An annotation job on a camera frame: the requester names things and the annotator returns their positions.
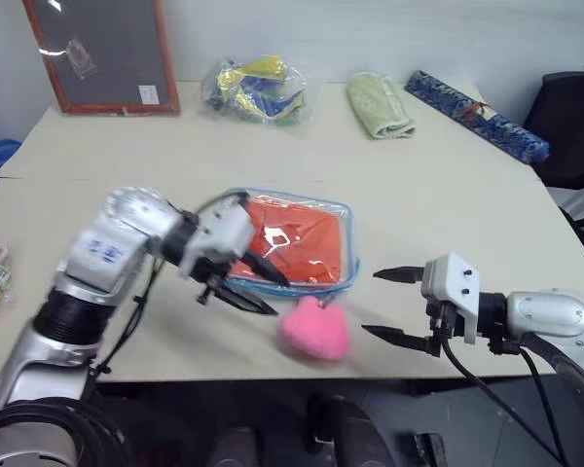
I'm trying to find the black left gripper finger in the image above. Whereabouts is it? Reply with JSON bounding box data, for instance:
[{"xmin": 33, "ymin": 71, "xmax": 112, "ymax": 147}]
[
  {"xmin": 217, "ymin": 283, "xmax": 280, "ymax": 316},
  {"xmin": 244, "ymin": 251, "xmax": 292, "ymax": 288}
]

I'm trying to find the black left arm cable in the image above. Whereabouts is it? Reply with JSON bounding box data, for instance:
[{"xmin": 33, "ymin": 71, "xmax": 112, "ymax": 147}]
[{"xmin": 91, "ymin": 192, "xmax": 248, "ymax": 378}]

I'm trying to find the small dark block shape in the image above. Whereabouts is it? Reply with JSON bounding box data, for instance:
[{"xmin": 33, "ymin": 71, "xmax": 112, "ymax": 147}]
[{"xmin": 408, "ymin": 430, "xmax": 450, "ymax": 467}]

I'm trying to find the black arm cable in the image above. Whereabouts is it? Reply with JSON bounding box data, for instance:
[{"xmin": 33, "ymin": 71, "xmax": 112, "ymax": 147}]
[
  {"xmin": 437, "ymin": 335, "xmax": 573, "ymax": 467},
  {"xmin": 91, "ymin": 192, "xmax": 248, "ymax": 378}
]

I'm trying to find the black cable bundle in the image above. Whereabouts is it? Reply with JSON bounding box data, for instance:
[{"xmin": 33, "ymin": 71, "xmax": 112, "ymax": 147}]
[{"xmin": 0, "ymin": 396, "xmax": 135, "ymax": 467}]

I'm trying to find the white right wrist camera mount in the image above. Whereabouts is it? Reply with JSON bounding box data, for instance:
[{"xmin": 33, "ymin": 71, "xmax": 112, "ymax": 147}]
[{"xmin": 420, "ymin": 252, "xmax": 481, "ymax": 345}]

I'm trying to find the small clear packet on board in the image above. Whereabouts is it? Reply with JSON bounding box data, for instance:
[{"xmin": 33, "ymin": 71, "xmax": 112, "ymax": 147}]
[{"xmin": 64, "ymin": 37, "xmax": 99, "ymax": 81}]

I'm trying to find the black chair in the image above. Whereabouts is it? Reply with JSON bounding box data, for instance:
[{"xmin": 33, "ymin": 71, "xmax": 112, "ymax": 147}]
[{"xmin": 522, "ymin": 71, "xmax": 584, "ymax": 192}]

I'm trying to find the clear plastic pouch blue trim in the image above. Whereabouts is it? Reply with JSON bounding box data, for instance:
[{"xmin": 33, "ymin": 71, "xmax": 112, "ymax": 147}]
[{"xmin": 220, "ymin": 186, "xmax": 362, "ymax": 299}]

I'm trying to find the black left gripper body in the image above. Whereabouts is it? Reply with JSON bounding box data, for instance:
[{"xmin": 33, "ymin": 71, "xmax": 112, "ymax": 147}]
[{"xmin": 189, "ymin": 250, "xmax": 255, "ymax": 306}]

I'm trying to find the large dark rounded shape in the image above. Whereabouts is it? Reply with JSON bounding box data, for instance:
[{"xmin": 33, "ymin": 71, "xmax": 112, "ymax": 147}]
[{"xmin": 305, "ymin": 391, "xmax": 388, "ymax": 467}]

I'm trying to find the clear bag of blue-yellow items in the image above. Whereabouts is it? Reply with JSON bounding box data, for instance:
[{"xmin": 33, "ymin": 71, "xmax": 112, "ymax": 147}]
[{"xmin": 201, "ymin": 54, "xmax": 318, "ymax": 128}]

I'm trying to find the grey board with red-brown frame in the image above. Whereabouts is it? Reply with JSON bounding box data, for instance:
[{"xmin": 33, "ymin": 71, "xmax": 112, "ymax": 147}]
[{"xmin": 21, "ymin": 0, "xmax": 182, "ymax": 118}]

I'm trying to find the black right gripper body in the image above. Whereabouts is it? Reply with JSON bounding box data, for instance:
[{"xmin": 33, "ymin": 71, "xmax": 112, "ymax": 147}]
[{"xmin": 422, "ymin": 300, "xmax": 469, "ymax": 360}]

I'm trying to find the pink plush heart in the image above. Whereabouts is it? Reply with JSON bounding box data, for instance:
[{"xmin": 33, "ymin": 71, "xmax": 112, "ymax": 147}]
[{"xmin": 277, "ymin": 295, "xmax": 351, "ymax": 362}]

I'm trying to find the blue patterned rolled scroll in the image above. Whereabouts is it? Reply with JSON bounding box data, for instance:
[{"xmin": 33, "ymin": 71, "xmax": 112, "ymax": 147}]
[{"xmin": 403, "ymin": 69, "xmax": 552, "ymax": 167}]

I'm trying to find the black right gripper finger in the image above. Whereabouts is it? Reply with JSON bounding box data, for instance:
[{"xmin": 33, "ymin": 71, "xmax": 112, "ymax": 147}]
[
  {"xmin": 360, "ymin": 324, "xmax": 428, "ymax": 353},
  {"xmin": 373, "ymin": 265, "xmax": 427, "ymax": 286}
]

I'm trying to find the orange cloth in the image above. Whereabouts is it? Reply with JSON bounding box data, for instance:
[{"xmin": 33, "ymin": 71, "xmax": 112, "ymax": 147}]
[{"xmin": 228, "ymin": 196, "xmax": 346, "ymax": 286}]

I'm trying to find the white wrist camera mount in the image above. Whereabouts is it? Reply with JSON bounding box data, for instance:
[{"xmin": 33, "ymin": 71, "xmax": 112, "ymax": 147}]
[
  {"xmin": 180, "ymin": 198, "xmax": 257, "ymax": 279},
  {"xmin": 420, "ymin": 252, "xmax": 481, "ymax": 345}
]

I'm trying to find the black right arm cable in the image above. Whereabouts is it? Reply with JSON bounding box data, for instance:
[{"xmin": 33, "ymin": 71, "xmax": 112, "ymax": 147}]
[{"xmin": 437, "ymin": 335, "xmax": 573, "ymax": 467}]

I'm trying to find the folded green towel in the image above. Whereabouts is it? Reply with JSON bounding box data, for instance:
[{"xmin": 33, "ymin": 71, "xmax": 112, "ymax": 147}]
[{"xmin": 346, "ymin": 71, "xmax": 418, "ymax": 142}]

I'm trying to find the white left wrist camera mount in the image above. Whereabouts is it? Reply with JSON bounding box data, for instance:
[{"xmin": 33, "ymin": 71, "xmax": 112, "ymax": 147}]
[{"xmin": 180, "ymin": 198, "xmax": 257, "ymax": 279}]

